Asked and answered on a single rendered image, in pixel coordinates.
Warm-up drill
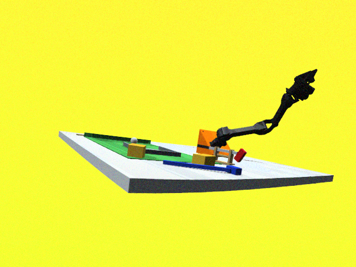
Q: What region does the white golf ball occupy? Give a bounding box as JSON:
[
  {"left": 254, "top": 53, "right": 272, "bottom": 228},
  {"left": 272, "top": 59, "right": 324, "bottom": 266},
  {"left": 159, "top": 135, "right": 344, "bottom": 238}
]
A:
[{"left": 130, "top": 137, "right": 137, "bottom": 144}]

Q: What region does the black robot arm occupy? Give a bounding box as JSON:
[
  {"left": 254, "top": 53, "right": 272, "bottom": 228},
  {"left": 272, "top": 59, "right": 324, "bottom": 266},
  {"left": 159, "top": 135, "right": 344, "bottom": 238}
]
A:
[{"left": 210, "top": 82, "right": 315, "bottom": 148}]

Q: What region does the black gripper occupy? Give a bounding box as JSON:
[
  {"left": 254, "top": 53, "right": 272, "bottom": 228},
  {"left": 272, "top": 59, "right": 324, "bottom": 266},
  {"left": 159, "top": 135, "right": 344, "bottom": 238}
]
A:
[{"left": 294, "top": 69, "right": 317, "bottom": 91}]

